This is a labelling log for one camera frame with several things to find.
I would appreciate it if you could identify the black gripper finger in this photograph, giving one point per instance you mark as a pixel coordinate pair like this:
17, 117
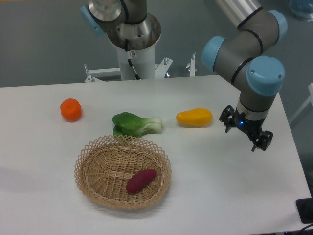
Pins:
261, 140
227, 118

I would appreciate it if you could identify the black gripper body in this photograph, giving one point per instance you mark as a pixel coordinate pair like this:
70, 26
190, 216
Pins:
252, 128

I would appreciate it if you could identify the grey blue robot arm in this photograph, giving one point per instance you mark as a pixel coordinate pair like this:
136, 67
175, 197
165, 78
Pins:
240, 61

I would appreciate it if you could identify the yellow mango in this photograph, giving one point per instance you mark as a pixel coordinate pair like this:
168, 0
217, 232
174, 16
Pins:
197, 117

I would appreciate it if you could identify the black device at table edge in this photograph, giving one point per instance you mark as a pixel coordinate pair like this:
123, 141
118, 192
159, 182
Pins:
305, 210

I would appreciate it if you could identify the green bok choy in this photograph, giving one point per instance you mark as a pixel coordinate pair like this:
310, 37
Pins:
128, 124

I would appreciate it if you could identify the purple sweet potato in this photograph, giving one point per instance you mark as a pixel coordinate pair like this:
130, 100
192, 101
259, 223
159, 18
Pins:
140, 180

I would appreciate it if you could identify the blue object top right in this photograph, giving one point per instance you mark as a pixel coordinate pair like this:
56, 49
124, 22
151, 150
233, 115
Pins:
303, 9

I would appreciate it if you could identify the woven wicker basket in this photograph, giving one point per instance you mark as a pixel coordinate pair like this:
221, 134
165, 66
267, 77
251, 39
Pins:
106, 164

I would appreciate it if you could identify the orange tangerine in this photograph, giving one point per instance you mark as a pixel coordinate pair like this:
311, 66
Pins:
71, 110

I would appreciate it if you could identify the white frame at right edge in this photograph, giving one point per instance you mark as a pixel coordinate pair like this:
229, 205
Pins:
303, 109

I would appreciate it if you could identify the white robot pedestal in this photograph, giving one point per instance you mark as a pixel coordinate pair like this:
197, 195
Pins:
135, 47

